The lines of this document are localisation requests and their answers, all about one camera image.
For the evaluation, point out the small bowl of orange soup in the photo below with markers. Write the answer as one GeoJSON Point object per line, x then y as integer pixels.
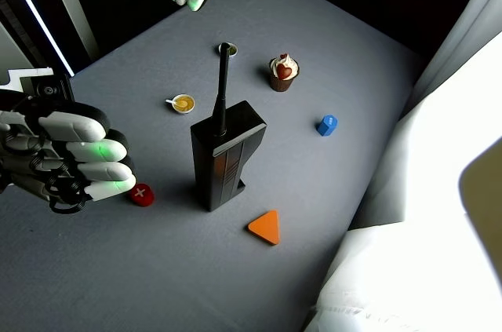
{"type": "Point", "coordinates": [183, 104]}

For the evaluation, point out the small bowl of green soup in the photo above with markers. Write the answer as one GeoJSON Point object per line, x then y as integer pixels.
{"type": "Point", "coordinates": [233, 49]}

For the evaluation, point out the beige rounded panel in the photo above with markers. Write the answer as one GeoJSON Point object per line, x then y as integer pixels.
{"type": "Point", "coordinates": [484, 190]}

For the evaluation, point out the white backdrop cloth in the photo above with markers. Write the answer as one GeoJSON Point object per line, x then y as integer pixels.
{"type": "Point", "coordinates": [431, 210]}

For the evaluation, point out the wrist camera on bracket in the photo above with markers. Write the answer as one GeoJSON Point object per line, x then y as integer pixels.
{"type": "Point", "coordinates": [47, 90]}

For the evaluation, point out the black handheld device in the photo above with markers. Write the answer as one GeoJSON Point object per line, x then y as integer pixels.
{"type": "Point", "coordinates": [225, 163]}

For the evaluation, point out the blue hexagonal block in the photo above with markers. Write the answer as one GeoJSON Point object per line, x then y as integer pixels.
{"type": "Point", "coordinates": [327, 126]}

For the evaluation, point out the toy cupcake with red heart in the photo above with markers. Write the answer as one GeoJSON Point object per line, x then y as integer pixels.
{"type": "Point", "coordinates": [284, 73]}

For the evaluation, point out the grey table cloth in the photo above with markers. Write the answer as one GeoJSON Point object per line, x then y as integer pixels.
{"type": "Point", "coordinates": [157, 269]}

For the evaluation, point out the grey metal frame post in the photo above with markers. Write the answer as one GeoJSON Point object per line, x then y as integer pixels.
{"type": "Point", "coordinates": [72, 6]}

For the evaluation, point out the orange triangle block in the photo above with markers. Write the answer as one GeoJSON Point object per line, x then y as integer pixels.
{"type": "Point", "coordinates": [268, 228]}

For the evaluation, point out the white light strip frame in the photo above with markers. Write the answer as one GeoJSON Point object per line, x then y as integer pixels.
{"type": "Point", "coordinates": [37, 14]}

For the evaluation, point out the red cylinder block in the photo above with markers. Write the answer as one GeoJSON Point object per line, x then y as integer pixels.
{"type": "Point", "coordinates": [142, 194]}

